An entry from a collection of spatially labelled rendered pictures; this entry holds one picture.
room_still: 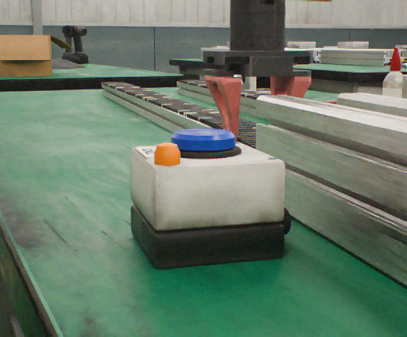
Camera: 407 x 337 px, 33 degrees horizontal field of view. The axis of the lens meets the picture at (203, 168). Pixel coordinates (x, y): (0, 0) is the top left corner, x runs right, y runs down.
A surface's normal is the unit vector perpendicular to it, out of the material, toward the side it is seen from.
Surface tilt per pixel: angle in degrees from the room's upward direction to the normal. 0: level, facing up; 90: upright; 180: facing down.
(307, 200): 90
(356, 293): 0
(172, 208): 90
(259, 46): 90
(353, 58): 90
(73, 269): 0
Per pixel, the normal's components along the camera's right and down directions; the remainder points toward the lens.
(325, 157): -0.96, 0.05
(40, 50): 0.33, -0.20
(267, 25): 0.22, 0.18
